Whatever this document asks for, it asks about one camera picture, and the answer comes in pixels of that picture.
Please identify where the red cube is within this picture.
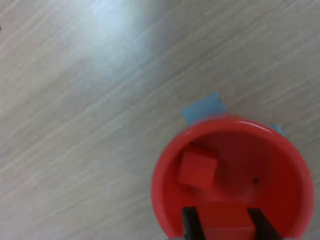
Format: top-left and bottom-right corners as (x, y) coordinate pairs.
(176, 142), (219, 189)
(196, 201), (256, 240)

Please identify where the blue tape strip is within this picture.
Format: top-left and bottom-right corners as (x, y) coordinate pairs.
(180, 92), (228, 126)
(269, 123), (287, 138)

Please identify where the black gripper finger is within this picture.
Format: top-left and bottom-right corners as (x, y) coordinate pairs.
(181, 206), (207, 240)
(246, 207), (285, 240)

